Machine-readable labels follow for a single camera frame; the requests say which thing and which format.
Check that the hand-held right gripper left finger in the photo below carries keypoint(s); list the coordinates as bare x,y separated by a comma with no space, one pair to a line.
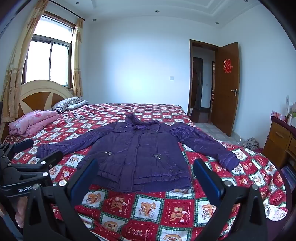
84,183

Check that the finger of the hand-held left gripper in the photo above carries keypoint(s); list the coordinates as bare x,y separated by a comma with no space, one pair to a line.
49,158
23,144

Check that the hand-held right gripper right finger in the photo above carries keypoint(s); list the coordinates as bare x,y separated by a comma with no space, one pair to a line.
209,183

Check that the purple padded jacket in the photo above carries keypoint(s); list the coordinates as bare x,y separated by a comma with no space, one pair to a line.
138,150

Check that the person's left hand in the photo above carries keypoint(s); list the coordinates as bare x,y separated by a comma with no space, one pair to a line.
20,213

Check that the pink folded quilt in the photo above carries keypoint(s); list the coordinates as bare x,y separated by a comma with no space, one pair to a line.
32,122

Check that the wooden bed headboard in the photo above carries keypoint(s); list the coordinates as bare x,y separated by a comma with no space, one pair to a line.
34,99

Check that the striped pillow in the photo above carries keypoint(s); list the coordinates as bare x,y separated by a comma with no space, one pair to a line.
67,104

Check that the grey cloth bundle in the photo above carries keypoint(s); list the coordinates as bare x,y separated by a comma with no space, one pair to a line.
251,143

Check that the red bear-print bed sheet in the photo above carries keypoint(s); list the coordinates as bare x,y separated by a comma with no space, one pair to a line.
148,208

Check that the wide yellow floral curtain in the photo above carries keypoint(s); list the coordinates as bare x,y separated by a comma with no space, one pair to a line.
16,69

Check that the wooden dresser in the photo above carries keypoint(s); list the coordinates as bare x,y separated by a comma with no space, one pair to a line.
275,139

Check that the brown wooden door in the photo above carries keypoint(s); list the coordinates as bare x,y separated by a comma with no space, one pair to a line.
226,104

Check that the window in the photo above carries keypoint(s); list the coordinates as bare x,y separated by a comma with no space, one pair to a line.
57,62

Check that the small pink box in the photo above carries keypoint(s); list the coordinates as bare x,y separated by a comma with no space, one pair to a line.
276,115

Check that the narrow yellow floral curtain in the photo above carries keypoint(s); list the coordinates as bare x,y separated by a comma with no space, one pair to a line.
77,58

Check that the red paper door decoration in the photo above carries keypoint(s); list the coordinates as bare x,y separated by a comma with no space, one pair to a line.
227,66

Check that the black curtain rod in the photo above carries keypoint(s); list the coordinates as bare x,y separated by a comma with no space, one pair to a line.
69,12

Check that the brown door frame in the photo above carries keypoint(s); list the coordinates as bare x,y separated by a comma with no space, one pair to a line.
190,69

